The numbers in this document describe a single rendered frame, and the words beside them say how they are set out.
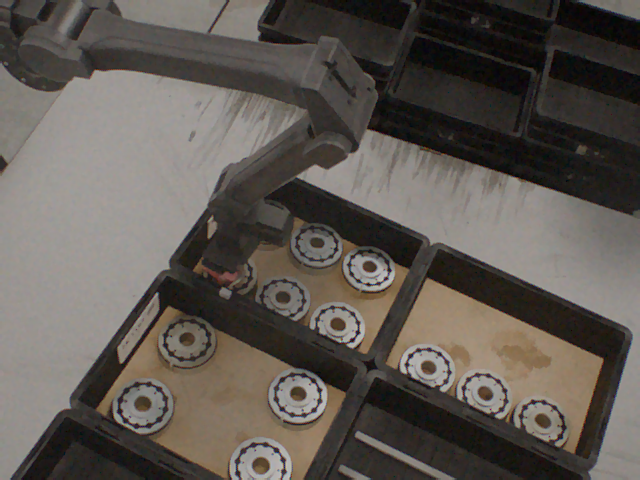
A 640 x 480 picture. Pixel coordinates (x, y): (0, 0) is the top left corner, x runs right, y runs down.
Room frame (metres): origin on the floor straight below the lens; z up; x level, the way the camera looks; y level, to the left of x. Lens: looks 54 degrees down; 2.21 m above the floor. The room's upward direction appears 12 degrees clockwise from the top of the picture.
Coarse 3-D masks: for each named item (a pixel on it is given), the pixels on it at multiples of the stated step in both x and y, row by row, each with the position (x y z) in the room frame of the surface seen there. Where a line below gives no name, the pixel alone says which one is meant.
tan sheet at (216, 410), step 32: (160, 320) 0.75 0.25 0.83; (224, 352) 0.71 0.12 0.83; (256, 352) 0.73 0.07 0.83; (192, 384) 0.64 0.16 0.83; (224, 384) 0.65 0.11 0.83; (256, 384) 0.67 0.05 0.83; (192, 416) 0.58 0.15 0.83; (224, 416) 0.59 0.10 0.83; (256, 416) 0.61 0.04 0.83; (192, 448) 0.53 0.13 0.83; (224, 448) 0.54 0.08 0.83; (288, 448) 0.56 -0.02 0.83
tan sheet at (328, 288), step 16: (304, 224) 1.03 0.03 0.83; (256, 256) 0.93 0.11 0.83; (272, 256) 0.94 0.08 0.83; (288, 256) 0.95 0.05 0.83; (272, 272) 0.90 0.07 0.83; (288, 272) 0.91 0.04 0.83; (304, 272) 0.92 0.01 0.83; (336, 272) 0.93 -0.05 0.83; (368, 272) 0.95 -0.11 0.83; (400, 272) 0.96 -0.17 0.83; (256, 288) 0.86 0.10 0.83; (320, 288) 0.89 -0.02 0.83; (336, 288) 0.90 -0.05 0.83; (320, 304) 0.85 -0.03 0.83; (352, 304) 0.87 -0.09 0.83; (368, 304) 0.88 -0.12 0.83; (384, 304) 0.88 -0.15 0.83; (368, 320) 0.84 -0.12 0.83; (368, 336) 0.81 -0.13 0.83
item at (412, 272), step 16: (320, 192) 1.04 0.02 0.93; (352, 208) 1.02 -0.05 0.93; (384, 224) 1.00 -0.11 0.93; (400, 224) 1.00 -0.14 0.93; (192, 240) 0.87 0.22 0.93; (176, 256) 0.83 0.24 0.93; (416, 256) 0.94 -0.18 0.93; (192, 272) 0.80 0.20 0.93; (416, 272) 0.90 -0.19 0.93; (400, 288) 0.86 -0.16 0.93; (256, 304) 0.77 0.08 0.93; (400, 304) 0.83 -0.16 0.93; (288, 320) 0.75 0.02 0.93; (384, 320) 0.79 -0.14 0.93; (320, 336) 0.73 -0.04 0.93; (384, 336) 0.76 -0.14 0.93; (352, 352) 0.71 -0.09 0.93; (368, 352) 0.72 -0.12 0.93
